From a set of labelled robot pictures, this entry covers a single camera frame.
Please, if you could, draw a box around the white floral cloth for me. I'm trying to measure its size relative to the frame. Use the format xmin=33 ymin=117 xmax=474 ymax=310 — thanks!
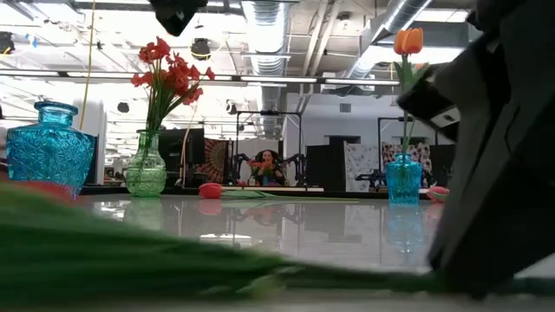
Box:
xmin=345 ymin=144 xmax=380 ymax=192

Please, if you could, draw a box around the dark floral cloth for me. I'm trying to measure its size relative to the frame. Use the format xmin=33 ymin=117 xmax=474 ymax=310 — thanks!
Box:
xmin=381 ymin=141 xmax=434 ymax=177

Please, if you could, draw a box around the long ceiling light strip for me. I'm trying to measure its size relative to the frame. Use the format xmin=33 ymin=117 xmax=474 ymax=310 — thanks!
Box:
xmin=0 ymin=68 xmax=400 ymax=87

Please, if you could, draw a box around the black metal table frame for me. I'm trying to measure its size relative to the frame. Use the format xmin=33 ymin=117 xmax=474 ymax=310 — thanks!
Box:
xmin=82 ymin=185 xmax=434 ymax=201

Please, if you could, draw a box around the silver ventilation duct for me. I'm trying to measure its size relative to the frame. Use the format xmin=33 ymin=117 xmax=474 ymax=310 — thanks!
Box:
xmin=240 ymin=0 xmax=292 ymax=140
xmin=344 ymin=0 xmax=434 ymax=88

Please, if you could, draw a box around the black ceiling dome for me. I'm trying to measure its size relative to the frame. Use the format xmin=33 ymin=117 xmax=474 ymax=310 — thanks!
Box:
xmin=190 ymin=37 xmax=212 ymax=62

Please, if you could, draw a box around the slim blue glass vase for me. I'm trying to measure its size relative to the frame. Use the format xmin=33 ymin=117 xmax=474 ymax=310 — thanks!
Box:
xmin=384 ymin=152 xmax=424 ymax=205

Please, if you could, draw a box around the wide blue glass vase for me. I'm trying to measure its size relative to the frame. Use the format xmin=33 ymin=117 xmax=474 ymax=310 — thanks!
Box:
xmin=5 ymin=101 xmax=95 ymax=196

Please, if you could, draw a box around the person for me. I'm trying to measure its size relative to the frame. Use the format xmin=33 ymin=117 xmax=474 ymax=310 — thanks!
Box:
xmin=255 ymin=149 xmax=287 ymax=187

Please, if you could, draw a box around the yellow cable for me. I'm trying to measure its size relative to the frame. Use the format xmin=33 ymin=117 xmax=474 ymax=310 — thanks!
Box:
xmin=79 ymin=0 xmax=97 ymax=131

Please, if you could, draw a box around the mandala tapestry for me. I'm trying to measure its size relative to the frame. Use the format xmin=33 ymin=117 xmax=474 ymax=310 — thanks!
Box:
xmin=203 ymin=138 xmax=230 ymax=184

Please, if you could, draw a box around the thin black background frame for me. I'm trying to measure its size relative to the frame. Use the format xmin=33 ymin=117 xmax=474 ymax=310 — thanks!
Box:
xmin=377 ymin=116 xmax=411 ymax=174

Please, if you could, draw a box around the large black monitor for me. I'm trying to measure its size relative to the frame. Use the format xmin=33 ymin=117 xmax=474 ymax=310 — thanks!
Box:
xmin=158 ymin=128 xmax=206 ymax=187

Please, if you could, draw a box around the red artificial tulip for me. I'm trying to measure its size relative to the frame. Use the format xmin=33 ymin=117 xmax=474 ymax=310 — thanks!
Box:
xmin=426 ymin=185 xmax=451 ymax=204
xmin=197 ymin=181 xmax=361 ymax=205

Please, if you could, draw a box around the background black robot rig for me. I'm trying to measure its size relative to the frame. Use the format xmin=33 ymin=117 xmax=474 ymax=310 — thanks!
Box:
xmin=229 ymin=110 xmax=307 ymax=188

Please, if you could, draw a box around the black partition panel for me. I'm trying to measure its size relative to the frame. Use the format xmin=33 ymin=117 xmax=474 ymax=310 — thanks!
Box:
xmin=305 ymin=145 xmax=347 ymax=192

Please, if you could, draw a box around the green glass vase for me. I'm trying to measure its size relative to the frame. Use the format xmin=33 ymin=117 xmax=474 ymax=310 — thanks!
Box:
xmin=125 ymin=128 xmax=167 ymax=198

